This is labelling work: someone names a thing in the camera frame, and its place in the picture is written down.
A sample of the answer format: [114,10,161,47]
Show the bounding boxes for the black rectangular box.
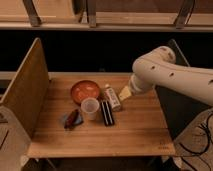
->
[100,101,115,126]

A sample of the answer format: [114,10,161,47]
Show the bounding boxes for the white labelled packet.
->
[105,84,122,111]

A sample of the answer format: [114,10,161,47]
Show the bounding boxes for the red ceramic bowl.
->
[70,80,100,105]

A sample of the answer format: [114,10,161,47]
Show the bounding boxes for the translucent plastic cup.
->
[81,97,100,120]

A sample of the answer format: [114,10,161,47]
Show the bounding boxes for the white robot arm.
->
[119,46,213,107]

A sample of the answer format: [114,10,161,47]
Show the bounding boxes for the red brown toy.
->
[64,109,79,129]

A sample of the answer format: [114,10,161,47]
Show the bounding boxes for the left wooden side panel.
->
[0,38,49,139]

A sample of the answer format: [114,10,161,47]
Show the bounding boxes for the black cables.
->
[178,113,213,171]

